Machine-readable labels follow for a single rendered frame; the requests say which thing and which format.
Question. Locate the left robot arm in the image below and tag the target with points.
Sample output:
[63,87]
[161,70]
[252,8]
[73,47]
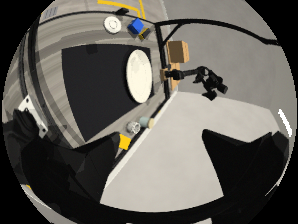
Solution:
[213,78]

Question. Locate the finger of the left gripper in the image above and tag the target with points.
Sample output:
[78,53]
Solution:
[197,79]
[210,94]

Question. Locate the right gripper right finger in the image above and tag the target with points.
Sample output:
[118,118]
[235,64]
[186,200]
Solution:
[231,157]

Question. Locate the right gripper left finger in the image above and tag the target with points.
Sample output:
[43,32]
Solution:
[89,164]

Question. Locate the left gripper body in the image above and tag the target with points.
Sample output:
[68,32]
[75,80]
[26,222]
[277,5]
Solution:
[207,84]

